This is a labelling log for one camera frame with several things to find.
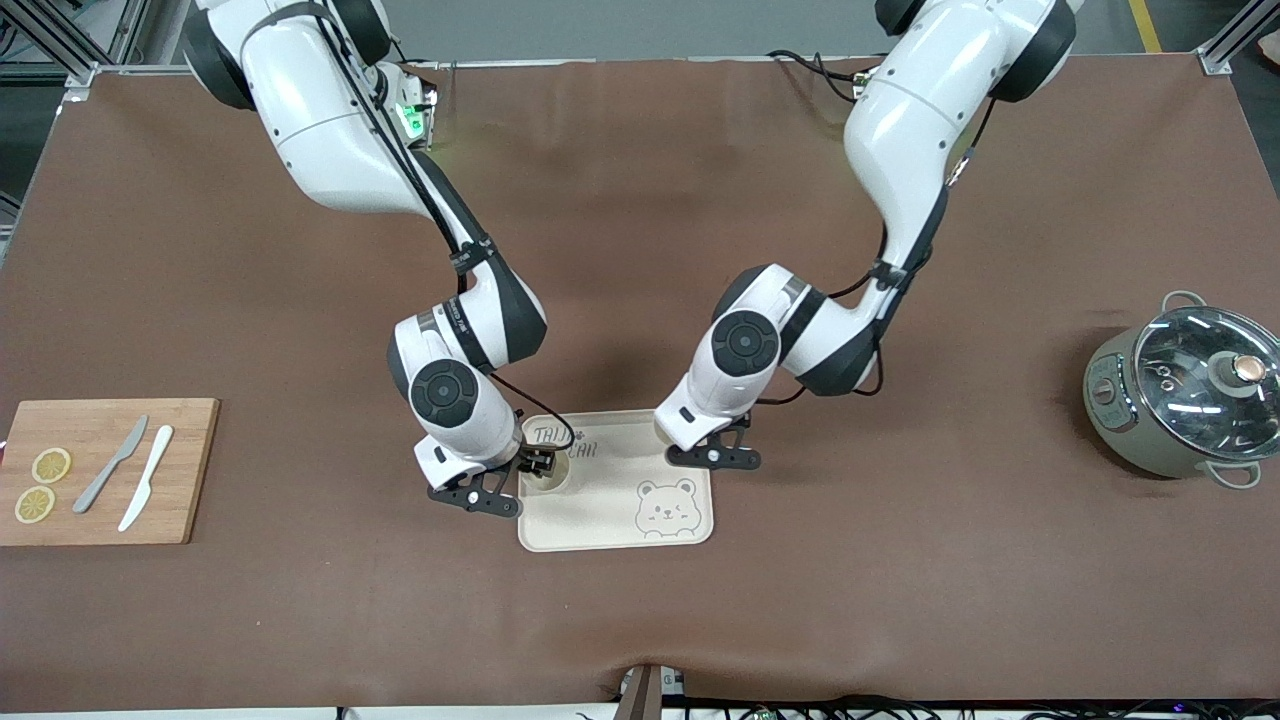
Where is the white IKEA cup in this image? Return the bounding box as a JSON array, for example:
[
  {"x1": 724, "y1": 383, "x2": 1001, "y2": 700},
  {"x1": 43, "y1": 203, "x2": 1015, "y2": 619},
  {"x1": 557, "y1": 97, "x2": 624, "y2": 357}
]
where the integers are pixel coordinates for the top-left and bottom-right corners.
[{"x1": 522, "y1": 446, "x2": 574, "y2": 494}]

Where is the beige bear print tray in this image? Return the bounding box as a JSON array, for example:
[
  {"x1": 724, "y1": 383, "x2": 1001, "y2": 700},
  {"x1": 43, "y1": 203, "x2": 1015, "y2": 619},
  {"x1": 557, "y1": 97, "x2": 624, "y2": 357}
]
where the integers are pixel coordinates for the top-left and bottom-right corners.
[{"x1": 517, "y1": 407, "x2": 714, "y2": 553}]

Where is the bamboo cutting board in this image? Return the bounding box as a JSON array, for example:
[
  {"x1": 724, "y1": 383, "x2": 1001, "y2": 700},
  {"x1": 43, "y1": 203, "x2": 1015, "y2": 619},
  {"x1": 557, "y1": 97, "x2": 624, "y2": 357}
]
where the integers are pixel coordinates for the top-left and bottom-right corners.
[{"x1": 0, "y1": 398, "x2": 221, "y2": 547}]

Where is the white plastic knife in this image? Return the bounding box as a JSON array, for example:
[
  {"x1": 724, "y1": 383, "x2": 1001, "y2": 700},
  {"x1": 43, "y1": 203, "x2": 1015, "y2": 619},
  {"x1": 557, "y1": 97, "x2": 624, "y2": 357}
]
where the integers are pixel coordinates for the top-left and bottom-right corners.
[{"x1": 118, "y1": 425, "x2": 175, "y2": 533}]

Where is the grey plastic knife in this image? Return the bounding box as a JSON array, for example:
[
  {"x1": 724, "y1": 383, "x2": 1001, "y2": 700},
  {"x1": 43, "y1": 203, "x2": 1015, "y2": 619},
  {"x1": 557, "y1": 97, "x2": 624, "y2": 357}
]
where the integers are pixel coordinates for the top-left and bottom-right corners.
[{"x1": 72, "y1": 415, "x2": 150, "y2": 515}]

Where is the grey-green electric pot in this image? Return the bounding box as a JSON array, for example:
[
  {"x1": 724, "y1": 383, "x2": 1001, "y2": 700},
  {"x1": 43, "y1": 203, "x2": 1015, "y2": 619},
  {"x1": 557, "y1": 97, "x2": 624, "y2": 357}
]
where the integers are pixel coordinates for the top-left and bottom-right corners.
[{"x1": 1083, "y1": 290, "x2": 1280, "y2": 491}]

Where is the glass pot lid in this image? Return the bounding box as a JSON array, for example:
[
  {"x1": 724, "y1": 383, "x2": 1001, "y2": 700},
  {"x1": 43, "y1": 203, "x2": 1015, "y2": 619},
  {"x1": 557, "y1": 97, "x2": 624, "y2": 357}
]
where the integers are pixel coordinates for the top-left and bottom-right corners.
[{"x1": 1134, "y1": 305, "x2": 1280, "y2": 464}]

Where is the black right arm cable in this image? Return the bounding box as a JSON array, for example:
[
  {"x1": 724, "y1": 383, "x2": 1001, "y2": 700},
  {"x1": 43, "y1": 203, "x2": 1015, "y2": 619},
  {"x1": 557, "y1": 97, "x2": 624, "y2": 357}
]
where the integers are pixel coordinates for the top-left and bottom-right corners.
[{"x1": 238, "y1": 0, "x2": 577, "y2": 473}]

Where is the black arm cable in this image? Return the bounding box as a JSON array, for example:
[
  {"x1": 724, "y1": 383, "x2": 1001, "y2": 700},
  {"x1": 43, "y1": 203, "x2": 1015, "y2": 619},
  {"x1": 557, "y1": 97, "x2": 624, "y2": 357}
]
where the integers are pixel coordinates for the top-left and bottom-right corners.
[
  {"x1": 755, "y1": 100, "x2": 1001, "y2": 403},
  {"x1": 238, "y1": 0, "x2": 577, "y2": 473}
]

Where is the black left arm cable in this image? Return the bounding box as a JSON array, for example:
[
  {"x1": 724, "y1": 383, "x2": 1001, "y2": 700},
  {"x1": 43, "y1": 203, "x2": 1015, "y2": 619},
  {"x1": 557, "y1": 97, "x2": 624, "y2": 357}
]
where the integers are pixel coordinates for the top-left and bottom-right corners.
[{"x1": 755, "y1": 100, "x2": 1001, "y2": 403}]

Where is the black left base cable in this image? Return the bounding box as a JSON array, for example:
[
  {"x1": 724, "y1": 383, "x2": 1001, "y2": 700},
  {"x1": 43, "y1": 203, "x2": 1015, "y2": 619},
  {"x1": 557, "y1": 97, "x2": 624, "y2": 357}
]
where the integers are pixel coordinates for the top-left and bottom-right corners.
[{"x1": 765, "y1": 49, "x2": 881, "y2": 107}]

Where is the aluminium frame profile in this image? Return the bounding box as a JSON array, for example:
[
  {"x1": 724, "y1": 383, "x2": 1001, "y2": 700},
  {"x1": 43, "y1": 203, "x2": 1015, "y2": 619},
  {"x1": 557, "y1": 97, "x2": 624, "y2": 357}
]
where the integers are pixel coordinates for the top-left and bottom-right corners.
[
  {"x1": 1197, "y1": 0, "x2": 1280, "y2": 77},
  {"x1": 0, "y1": 0, "x2": 153, "y2": 87}
]

